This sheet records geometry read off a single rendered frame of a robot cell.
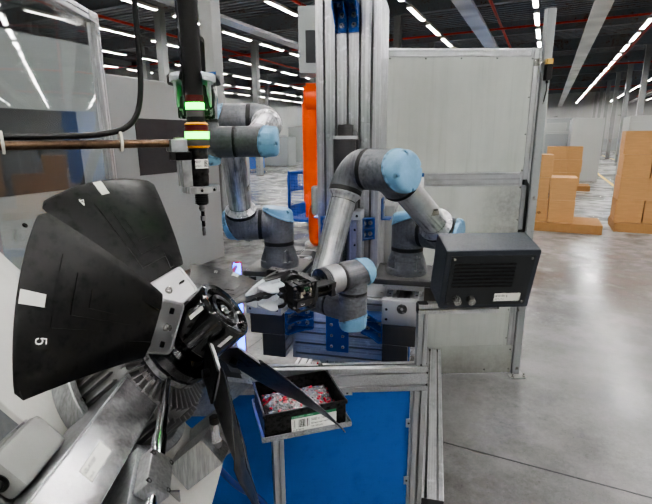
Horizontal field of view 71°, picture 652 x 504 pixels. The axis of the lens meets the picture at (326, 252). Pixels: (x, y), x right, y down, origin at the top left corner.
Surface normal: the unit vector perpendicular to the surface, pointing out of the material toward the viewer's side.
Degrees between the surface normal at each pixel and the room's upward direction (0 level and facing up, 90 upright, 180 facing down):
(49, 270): 74
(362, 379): 90
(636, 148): 90
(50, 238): 69
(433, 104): 91
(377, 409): 90
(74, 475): 50
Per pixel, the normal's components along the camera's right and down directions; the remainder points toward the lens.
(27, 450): 0.76, -0.64
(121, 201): 0.52, -0.55
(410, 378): 0.04, 0.24
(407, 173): 0.69, 0.10
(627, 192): -0.41, 0.22
